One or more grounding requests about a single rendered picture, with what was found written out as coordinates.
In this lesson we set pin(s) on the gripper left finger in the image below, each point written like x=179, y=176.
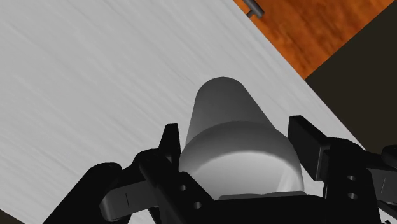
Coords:
x=161, y=183

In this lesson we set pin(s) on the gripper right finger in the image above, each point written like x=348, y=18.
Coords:
x=344, y=167

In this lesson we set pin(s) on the white upturned cup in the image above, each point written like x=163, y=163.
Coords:
x=231, y=155

